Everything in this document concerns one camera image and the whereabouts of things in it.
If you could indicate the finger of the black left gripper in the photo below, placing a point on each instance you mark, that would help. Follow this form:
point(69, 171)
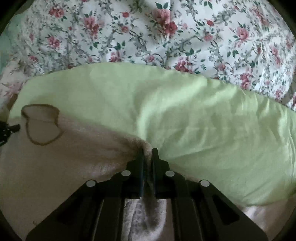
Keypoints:
point(6, 131)

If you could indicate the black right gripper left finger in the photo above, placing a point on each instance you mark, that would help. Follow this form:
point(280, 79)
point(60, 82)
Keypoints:
point(95, 210)

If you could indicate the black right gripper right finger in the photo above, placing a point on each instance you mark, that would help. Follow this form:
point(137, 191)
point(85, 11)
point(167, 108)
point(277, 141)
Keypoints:
point(199, 210)

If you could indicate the beige fuzzy sweater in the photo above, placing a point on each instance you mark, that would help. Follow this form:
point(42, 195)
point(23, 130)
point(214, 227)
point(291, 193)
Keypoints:
point(52, 155)

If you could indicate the light green bed sheet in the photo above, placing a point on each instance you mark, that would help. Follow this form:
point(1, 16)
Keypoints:
point(242, 142)

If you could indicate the teal floral pillow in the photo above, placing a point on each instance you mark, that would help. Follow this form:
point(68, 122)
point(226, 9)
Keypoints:
point(9, 37)

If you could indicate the floral rose quilt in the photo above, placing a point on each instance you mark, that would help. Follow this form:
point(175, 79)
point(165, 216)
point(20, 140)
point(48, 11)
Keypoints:
point(246, 43)

